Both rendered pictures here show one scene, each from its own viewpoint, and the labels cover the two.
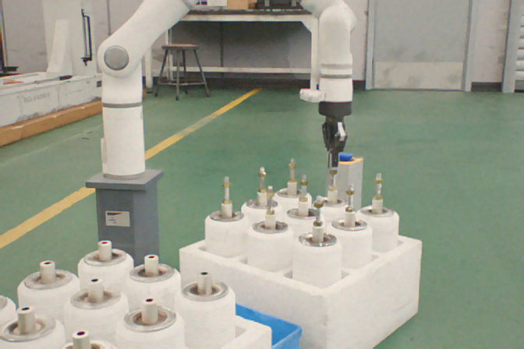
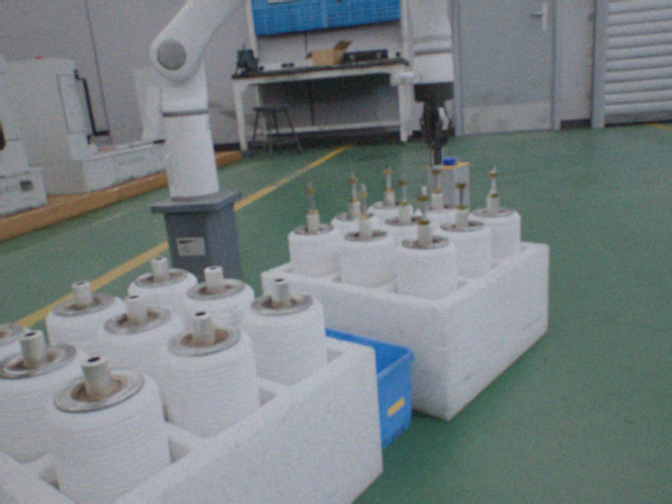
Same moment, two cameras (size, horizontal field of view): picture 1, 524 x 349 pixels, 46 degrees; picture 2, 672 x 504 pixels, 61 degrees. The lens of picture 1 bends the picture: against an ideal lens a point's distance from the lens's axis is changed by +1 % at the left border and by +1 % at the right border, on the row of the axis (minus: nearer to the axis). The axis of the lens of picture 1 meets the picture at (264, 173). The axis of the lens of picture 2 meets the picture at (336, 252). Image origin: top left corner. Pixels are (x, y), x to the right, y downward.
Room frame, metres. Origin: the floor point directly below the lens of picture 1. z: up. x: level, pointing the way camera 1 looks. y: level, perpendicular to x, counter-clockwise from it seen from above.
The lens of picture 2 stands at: (0.27, -0.01, 0.48)
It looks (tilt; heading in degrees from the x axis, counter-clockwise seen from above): 15 degrees down; 3
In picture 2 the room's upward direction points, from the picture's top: 5 degrees counter-clockwise
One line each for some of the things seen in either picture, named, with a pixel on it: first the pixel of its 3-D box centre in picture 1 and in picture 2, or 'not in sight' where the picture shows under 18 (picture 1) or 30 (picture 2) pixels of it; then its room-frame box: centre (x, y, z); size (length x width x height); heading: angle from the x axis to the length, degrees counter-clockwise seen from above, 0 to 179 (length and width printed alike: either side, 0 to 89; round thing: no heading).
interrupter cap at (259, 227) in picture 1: (270, 227); (365, 236); (1.22, -0.01, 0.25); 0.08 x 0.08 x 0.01
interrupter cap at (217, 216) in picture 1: (227, 216); (313, 230); (1.29, 0.08, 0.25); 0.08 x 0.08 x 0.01
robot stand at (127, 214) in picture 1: (129, 233); (207, 265); (1.47, 0.34, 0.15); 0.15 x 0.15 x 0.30; 80
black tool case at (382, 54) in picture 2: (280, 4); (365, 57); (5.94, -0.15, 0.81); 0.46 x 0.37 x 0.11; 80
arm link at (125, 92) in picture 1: (120, 74); (180, 78); (1.47, 0.34, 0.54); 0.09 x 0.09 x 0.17; 6
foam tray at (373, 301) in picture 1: (302, 281); (408, 303); (1.31, -0.09, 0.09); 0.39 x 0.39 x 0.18; 51
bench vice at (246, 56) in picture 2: not in sight; (247, 60); (5.80, 0.94, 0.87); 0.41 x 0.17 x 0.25; 170
